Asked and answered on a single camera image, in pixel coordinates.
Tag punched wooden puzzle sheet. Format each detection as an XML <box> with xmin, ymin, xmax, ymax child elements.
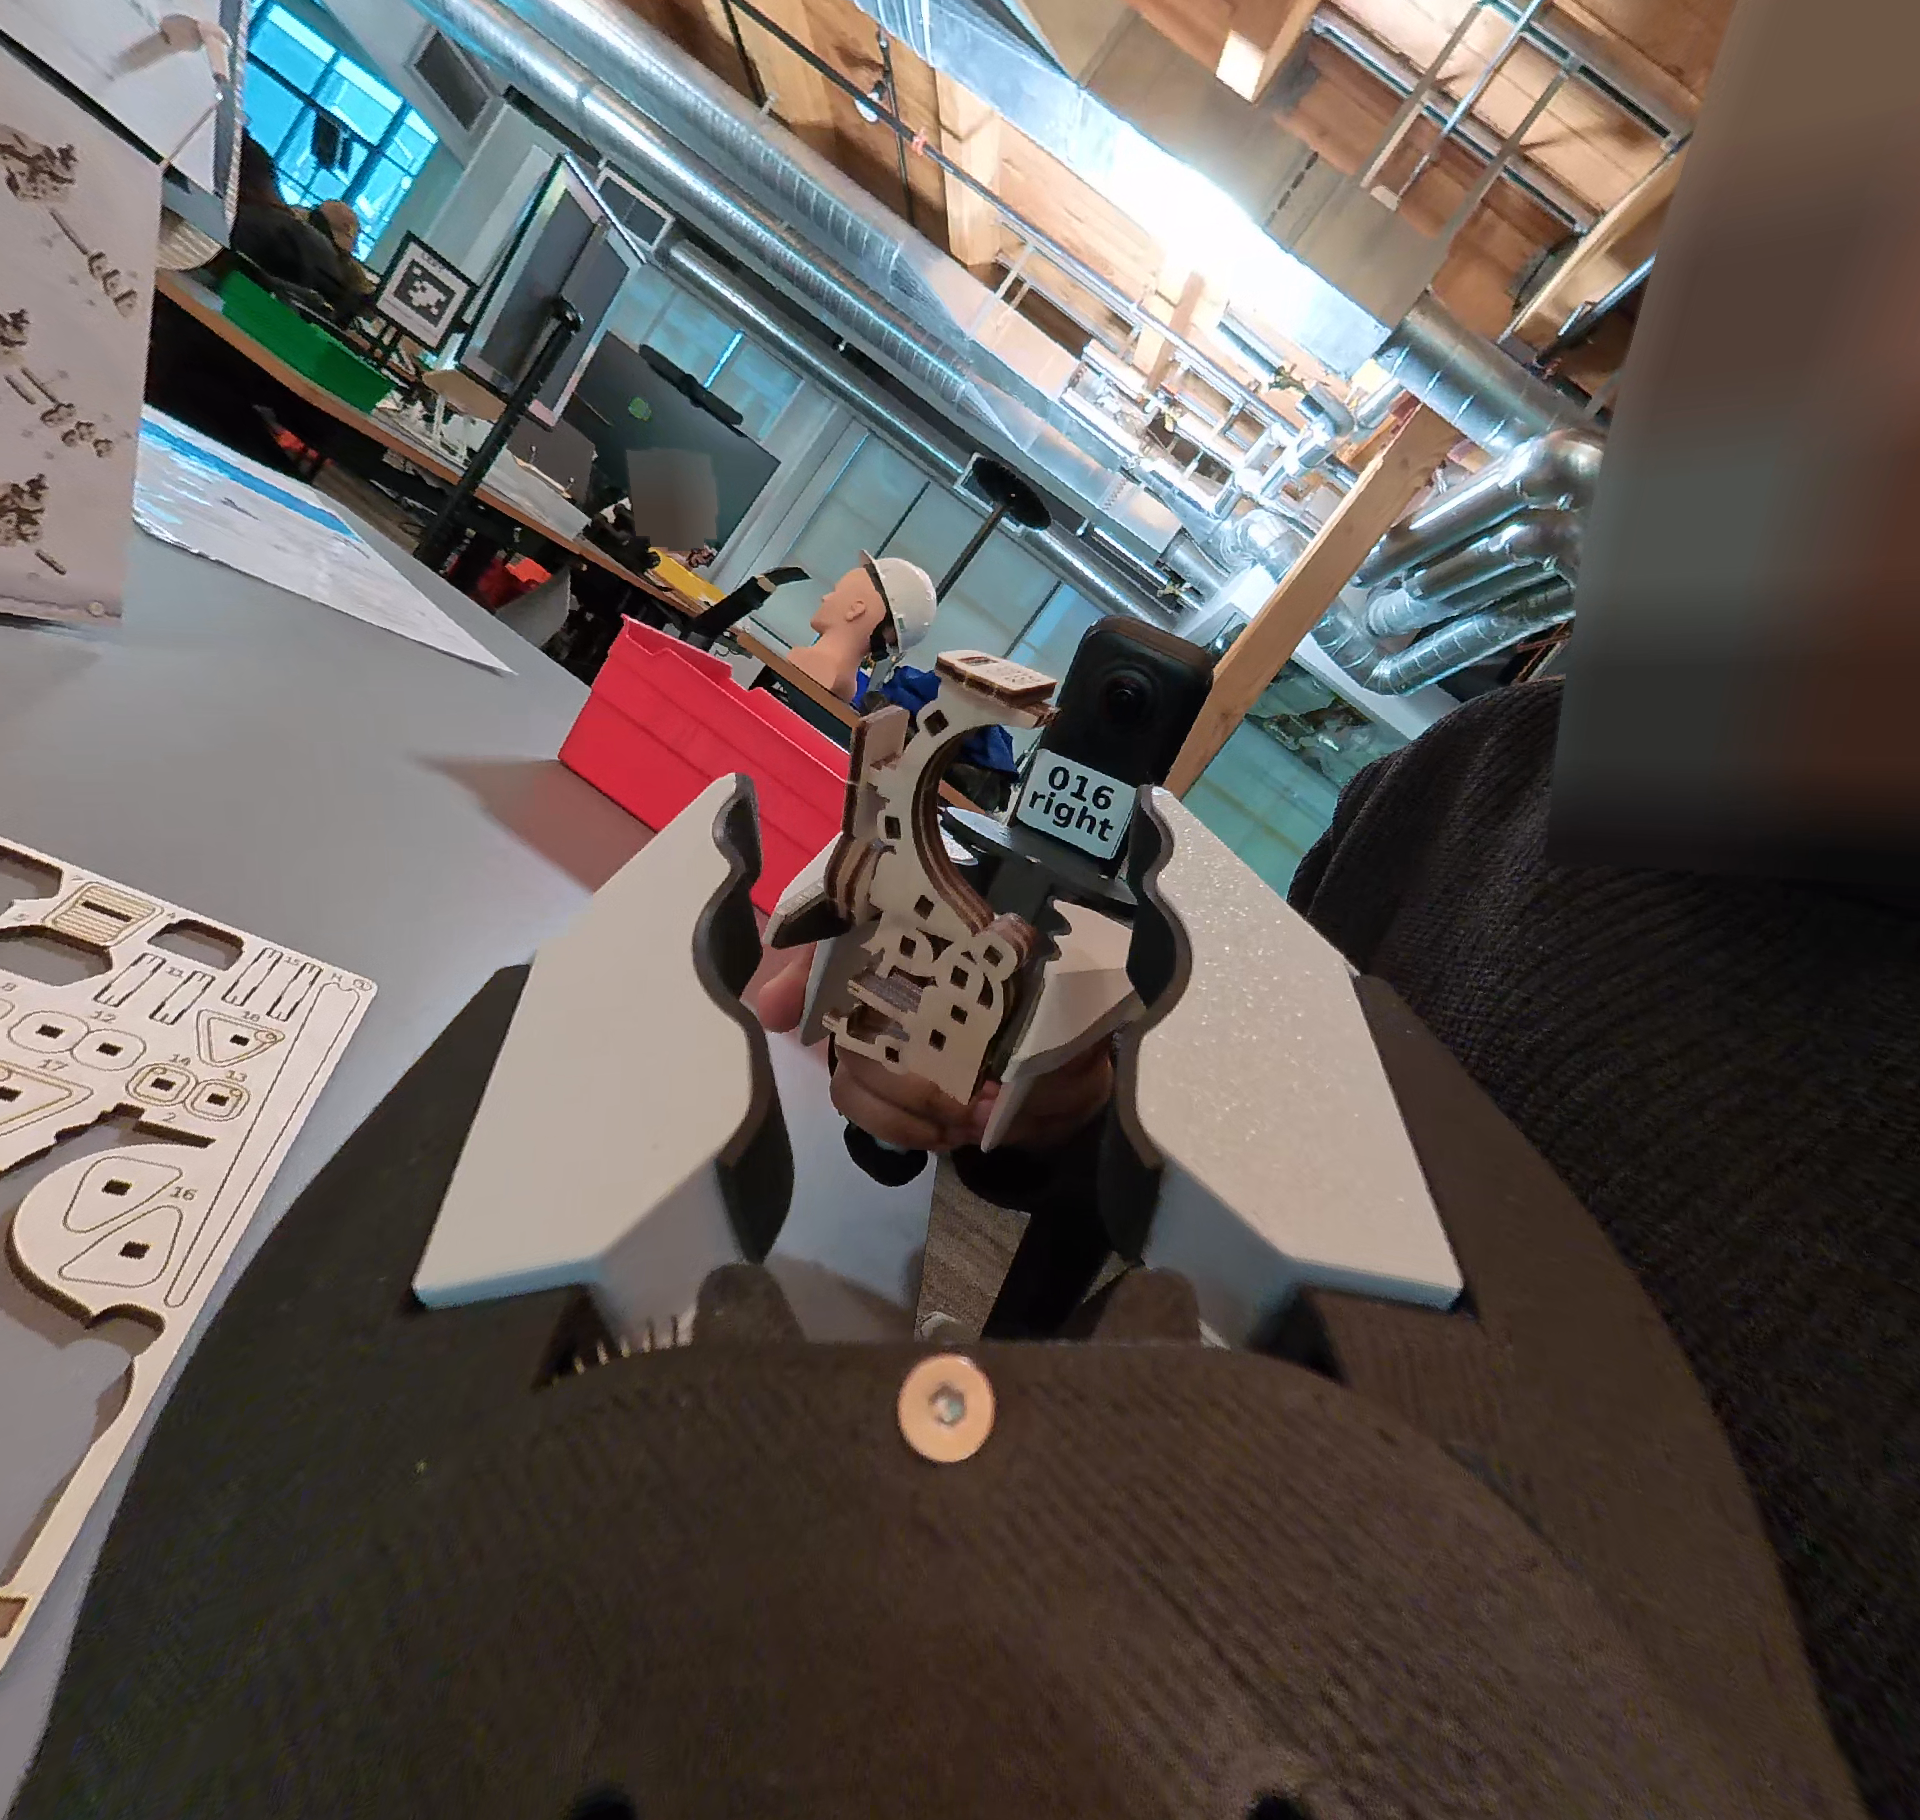
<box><xmin>0</xmin><ymin>837</ymin><xmax>377</xmax><ymax>1670</ymax></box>

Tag grey desk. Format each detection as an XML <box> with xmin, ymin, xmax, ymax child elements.
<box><xmin>0</xmin><ymin>521</ymin><xmax>962</xmax><ymax>1703</ymax></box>

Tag black stand pole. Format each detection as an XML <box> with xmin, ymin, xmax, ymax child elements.
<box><xmin>413</xmin><ymin>297</ymin><xmax>583</xmax><ymax>571</ymax></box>

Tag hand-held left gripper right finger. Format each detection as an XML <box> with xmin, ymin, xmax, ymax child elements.
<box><xmin>1103</xmin><ymin>784</ymin><xmax>1463</xmax><ymax>1343</ymax></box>

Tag red plastic bin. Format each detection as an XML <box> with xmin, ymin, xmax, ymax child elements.
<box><xmin>558</xmin><ymin>616</ymin><xmax>857</xmax><ymax>913</ymax></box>

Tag printed instruction sheet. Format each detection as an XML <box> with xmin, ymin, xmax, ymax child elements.
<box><xmin>134</xmin><ymin>410</ymin><xmax>511</xmax><ymax>673</ymax></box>

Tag blue jacket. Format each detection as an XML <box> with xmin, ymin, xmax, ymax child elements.
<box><xmin>862</xmin><ymin>665</ymin><xmax>1017</xmax><ymax>804</ymax></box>

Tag person's black knit sweater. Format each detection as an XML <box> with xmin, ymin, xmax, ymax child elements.
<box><xmin>1290</xmin><ymin>678</ymin><xmax>1920</xmax><ymax>1820</ymax></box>

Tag wooden puzzle model assembly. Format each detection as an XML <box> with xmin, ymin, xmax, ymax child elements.
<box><xmin>818</xmin><ymin>653</ymin><xmax>1063</xmax><ymax>1105</ymax></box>

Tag black computer monitor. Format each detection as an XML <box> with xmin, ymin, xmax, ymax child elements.
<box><xmin>562</xmin><ymin>331</ymin><xmax>782</xmax><ymax>546</ymax></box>

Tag black round disc on pole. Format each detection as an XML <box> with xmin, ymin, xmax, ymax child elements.
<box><xmin>973</xmin><ymin>455</ymin><xmax>1053</xmax><ymax>605</ymax></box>

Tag black framed marker sign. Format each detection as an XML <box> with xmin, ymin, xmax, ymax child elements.
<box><xmin>372</xmin><ymin>237</ymin><xmax>483</xmax><ymax>344</ymax></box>

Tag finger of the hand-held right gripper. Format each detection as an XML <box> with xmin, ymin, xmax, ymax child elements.
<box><xmin>764</xmin><ymin>858</ymin><xmax>859</xmax><ymax>1044</ymax></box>
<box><xmin>994</xmin><ymin>915</ymin><xmax>1153</xmax><ymax>1090</ymax></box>

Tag green plastic bin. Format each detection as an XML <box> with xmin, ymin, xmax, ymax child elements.
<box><xmin>218</xmin><ymin>266</ymin><xmax>395</xmax><ymax>410</ymax></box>

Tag person's right hand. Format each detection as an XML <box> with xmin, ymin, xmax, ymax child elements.
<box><xmin>747</xmin><ymin>940</ymin><xmax>1122</xmax><ymax>1153</ymax></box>

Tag grey printed booklet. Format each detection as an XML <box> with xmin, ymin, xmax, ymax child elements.
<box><xmin>0</xmin><ymin>50</ymin><xmax>160</xmax><ymax>629</ymax></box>

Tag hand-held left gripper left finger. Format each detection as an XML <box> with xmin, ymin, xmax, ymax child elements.
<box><xmin>413</xmin><ymin>773</ymin><xmax>797</xmax><ymax>1341</ymax></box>

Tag silver ventilation ducts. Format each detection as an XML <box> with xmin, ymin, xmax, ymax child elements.
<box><xmin>300</xmin><ymin>0</ymin><xmax>1609</xmax><ymax>695</ymax></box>

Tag wooden workbench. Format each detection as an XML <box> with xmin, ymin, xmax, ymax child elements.
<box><xmin>151</xmin><ymin>266</ymin><xmax>842</xmax><ymax>742</ymax></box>

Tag wooden pillar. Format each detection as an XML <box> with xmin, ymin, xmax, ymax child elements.
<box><xmin>1162</xmin><ymin>403</ymin><xmax>1463</xmax><ymax>800</ymax></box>

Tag black office chair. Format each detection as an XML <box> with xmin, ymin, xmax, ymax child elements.
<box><xmin>691</xmin><ymin>564</ymin><xmax>812</xmax><ymax>652</ymax></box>

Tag mannequin head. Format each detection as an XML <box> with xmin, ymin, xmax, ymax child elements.
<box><xmin>810</xmin><ymin>555</ymin><xmax>940</xmax><ymax>699</ymax></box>

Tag white hard hat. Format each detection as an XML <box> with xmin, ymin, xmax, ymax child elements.
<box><xmin>862</xmin><ymin>555</ymin><xmax>942</xmax><ymax>652</ymax></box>

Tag large display on stand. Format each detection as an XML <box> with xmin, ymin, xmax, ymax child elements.
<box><xmin>458</xmin><ymin>155</ymin><xmax>639</xmax><ymax>419</ymax></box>

